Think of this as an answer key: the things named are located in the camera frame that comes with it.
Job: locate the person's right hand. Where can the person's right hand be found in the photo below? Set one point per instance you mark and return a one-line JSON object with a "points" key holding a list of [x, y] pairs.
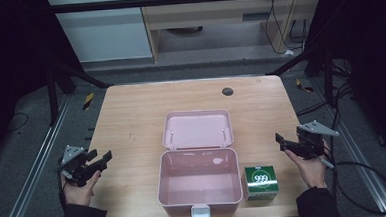
{"points": [[313, 172]]}

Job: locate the black horizontal frame bar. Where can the black horizontal frame bar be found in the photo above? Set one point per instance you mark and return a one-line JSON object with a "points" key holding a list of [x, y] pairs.
{"points": [[175, 1]]}

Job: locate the person's left hand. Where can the person's left hand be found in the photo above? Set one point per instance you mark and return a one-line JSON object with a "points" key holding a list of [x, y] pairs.
{"points": [[80, 194]]}

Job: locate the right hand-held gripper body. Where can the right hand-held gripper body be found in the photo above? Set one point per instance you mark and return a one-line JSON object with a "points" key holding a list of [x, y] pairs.
{"points": [[311, 142]]}

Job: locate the black metal stand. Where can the black metal stand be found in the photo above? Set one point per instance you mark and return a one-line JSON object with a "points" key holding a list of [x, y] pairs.
{"points": [[51, 96], [327, 74]]}

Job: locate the aluminium floor rail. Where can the aluminium floor rail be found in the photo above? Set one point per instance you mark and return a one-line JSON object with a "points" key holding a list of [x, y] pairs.
{"points": [[360, 153], [37, 163]]}

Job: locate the yellow black tape marker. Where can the yellow black tape marker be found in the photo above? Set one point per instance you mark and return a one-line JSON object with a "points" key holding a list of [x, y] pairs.
{"points": [[303, 85], [87, 101]]}

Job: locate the black curtain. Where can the black curtain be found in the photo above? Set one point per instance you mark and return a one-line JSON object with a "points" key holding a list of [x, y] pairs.
{"points": [[371, 45], [11, 64]]}

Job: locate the pink storage box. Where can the pink storage box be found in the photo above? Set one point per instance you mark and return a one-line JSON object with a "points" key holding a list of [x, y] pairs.
{"points": [[199, 175]]}

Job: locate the green medicine box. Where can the green medicine box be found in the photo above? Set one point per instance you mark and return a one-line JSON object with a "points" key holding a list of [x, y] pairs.
{"points": [[261, 181]]}

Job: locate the white cabinet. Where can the white cabinet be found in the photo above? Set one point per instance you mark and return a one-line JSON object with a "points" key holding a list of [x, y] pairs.
{"points": [[103, 36]]}

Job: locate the white plug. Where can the white plug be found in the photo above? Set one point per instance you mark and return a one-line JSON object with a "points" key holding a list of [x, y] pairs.
{"points": [[288, 52]]}

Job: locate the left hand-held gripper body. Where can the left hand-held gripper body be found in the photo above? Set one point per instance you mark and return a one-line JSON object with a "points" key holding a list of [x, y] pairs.
{"points": [[73, 163]]}

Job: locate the black table grommet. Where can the black table grommet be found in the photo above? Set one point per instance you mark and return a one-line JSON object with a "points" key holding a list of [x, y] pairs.
{"points": [[227, 91]]}

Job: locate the light wooden desk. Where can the light wooden desk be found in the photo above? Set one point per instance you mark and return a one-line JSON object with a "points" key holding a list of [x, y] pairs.
{"points": [[209, 16]]}

